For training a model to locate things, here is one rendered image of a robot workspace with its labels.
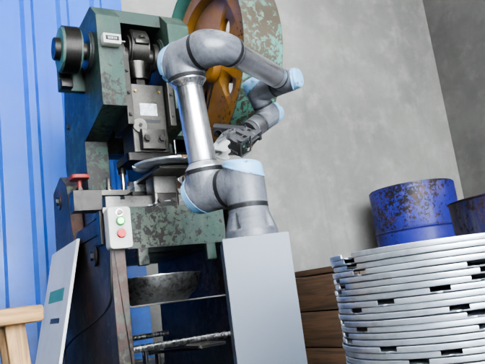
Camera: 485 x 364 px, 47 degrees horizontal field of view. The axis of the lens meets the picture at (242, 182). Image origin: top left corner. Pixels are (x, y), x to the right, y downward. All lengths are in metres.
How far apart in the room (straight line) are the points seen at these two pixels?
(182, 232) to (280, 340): 0.69
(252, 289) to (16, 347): 0.63
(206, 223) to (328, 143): 2.39
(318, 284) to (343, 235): 2.46
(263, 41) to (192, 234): 0.80
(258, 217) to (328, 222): 2.64
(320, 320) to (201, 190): 0.55
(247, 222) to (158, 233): 0.55
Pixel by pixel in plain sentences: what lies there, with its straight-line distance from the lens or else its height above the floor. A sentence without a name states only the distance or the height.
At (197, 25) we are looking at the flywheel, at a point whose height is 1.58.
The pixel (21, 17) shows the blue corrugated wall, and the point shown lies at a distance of 3.70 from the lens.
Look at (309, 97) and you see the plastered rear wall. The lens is 4.38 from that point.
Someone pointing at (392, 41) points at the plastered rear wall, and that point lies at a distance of 5.23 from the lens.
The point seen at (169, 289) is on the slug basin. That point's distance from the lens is 2.10.
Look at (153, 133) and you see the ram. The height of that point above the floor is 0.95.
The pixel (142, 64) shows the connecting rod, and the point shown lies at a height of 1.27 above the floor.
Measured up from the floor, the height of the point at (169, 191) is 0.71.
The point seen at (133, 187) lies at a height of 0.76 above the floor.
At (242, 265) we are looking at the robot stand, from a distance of 1.50.
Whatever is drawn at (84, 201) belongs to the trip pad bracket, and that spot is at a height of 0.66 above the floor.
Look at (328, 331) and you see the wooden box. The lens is 1.79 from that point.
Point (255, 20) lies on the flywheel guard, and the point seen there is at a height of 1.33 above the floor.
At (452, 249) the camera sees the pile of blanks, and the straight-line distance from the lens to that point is 0.79.
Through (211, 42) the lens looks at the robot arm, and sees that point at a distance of 1.70.
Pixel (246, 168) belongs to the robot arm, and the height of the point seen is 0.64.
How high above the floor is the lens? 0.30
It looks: 11 degrees up
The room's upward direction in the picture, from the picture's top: 8 degrees counter-clockwise
